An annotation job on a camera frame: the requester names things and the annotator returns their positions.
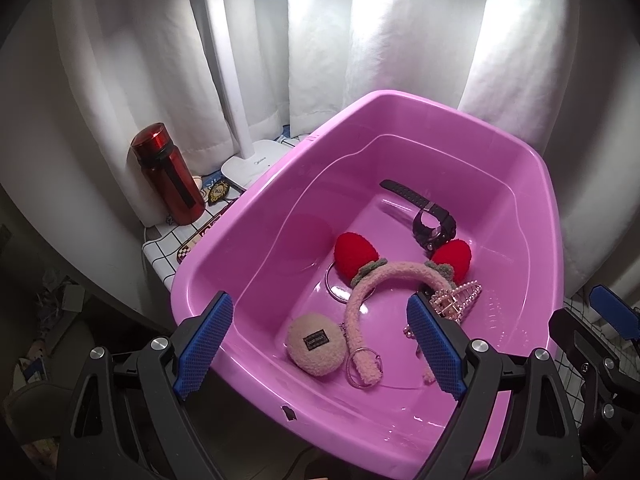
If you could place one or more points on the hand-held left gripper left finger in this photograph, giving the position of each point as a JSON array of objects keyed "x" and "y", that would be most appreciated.
[{"x": 205, "y": 342}]

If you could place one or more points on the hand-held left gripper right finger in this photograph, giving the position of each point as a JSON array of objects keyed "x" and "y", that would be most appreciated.
[{"x": 435, "y": 345}]

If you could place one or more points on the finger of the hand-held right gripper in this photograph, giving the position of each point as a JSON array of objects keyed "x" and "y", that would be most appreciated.
[
  {"x": 615, "y": 310},
  {"x": 575, "y": 332}
]

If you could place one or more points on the pink pearl hair claw clip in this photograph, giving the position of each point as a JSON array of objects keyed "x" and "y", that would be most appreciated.
[{"x": 450, "y": 302}]

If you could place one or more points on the pink strawberry plush headband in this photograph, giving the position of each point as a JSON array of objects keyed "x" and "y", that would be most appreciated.
[{"x": 380, "y": 277}]

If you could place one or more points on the beige plush round pouch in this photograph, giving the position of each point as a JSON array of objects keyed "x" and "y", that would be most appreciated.
[{"x": 315, "y": 345}]

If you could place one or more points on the black digital wristwatch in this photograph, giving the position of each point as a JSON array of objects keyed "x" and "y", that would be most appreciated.
[{"x": 440, "y": 217}]

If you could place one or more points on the pink plastic basin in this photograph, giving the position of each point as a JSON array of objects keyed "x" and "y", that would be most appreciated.
[{"x": 310, "y": 185}]

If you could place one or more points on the checkered red sticker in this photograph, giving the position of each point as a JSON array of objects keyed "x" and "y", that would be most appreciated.
[{"x": 192, "y": 245}]

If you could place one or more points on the silver hoop bangle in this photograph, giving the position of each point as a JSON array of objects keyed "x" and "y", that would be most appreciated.
[{"x": 326, "y": 280}]

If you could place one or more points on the round yellow black patch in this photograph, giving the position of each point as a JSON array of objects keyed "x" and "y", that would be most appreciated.
[{"x": 218, "y": 191}]

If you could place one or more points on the red water bottle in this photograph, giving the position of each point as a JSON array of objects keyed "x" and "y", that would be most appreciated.
[{"x": 167, "y": 175}]

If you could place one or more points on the white desk lamp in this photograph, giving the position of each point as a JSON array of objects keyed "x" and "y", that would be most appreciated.
[{"x": 235, "y": 85}]

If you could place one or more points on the white curtain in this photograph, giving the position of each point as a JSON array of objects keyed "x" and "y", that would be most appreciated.
[{"x": 400, "y": 35}]

